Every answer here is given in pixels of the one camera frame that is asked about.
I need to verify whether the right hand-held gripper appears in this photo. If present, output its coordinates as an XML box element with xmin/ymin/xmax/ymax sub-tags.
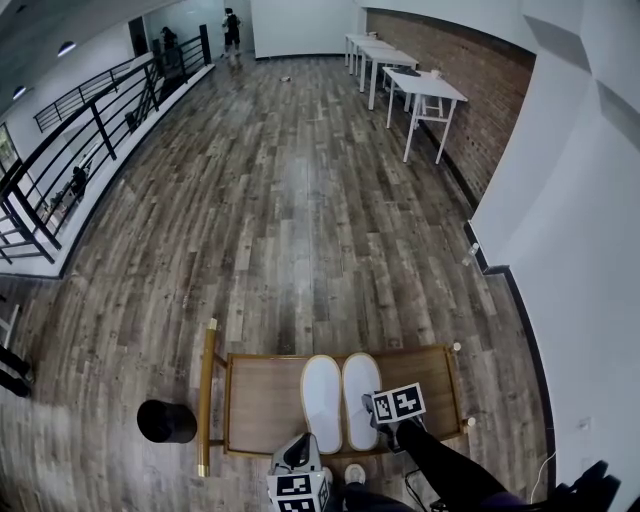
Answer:
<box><xmin>360</xmin><ymin>381</ymin><xmax>428</xmax><ymax>454</ymax></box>

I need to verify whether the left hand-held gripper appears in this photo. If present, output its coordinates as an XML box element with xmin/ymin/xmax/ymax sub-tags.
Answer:
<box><xmin>265</xmin><ymin>432</ymin><xmax>333</xmax><ymax>512</ymax></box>

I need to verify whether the white slipper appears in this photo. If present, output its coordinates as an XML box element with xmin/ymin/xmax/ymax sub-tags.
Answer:
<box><xmin>299</xmin><ymin>354</ymin><xmax>345</xmax><ymax>456</ymax></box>
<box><xmin>340</xmin><ymin>351</ymin><xmax>384</xmax><ymax>453</ymax></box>

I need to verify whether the person's right forearm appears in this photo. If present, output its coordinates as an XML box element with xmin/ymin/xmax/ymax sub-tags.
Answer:
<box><xmin>395</xmin><ymin>418</ymin><xmax>509</xmax><ymax>507</ymax></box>

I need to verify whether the wooden trolley cart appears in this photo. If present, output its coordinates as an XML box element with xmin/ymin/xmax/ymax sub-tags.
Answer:
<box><xmin>196</xmin><ymin>317</ymin><xmax>478</xmax><ymax>479</ymax></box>

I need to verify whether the black round bin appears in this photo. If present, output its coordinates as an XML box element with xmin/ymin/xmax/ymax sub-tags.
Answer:
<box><xmin>136</xmin><ymin>399</ymin><xmax>198</xmax><ymax>445</ymax></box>

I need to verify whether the black chair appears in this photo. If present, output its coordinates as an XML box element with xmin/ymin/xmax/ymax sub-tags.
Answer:
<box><xmin>554</xmin><ymin>459</ymin><xmax>622</xmax><ymax>512</ymax></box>

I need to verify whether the white stool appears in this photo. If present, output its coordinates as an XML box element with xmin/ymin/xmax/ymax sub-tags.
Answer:
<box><xmin>419</xmin><ymin>94</ymin><xmax>446</xmax><ymax>121</ymax></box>

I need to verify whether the white standing desk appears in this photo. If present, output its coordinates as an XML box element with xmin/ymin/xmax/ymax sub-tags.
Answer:
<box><xmin>0</xmin><ymin>303</ymin><xmax>21</xmax><ymax>349</ymax></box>

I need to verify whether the white table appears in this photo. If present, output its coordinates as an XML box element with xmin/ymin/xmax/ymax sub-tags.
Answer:
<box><xmin>381</xmin><ymin>66</ymin><xmax>469</xmax><ymax>166</ymax></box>
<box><xmin>359</xmin><ymin>47</ymin><xmax>420</xmax><ymax>111</ymax></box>
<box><xmin>349</xmin><ymin>39</ymin><xmax>397</xmax><ymax>77</ymax></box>
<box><xmin>344</xmin><ymin>33</ymin><xmax>377</xmax><ymax>69</ymax></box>

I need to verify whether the black metal railing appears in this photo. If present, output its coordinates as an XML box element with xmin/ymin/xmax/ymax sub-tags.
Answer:
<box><xmin>0</xmin><ymin>23</ymin><xmax>214</xmax><ymax>266</ymax></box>

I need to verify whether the black cable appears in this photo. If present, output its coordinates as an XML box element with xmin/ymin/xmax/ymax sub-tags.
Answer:
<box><xmin>403</xmin><ymin>466</ymin><xmax>444</xmax><ymax>512</ymax></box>

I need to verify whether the white cable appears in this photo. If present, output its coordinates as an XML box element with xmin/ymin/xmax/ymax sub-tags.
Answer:
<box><xmin>529</xmin><ymin>451</ymin><xmax>558</xmax><ymax>504</ymax></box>

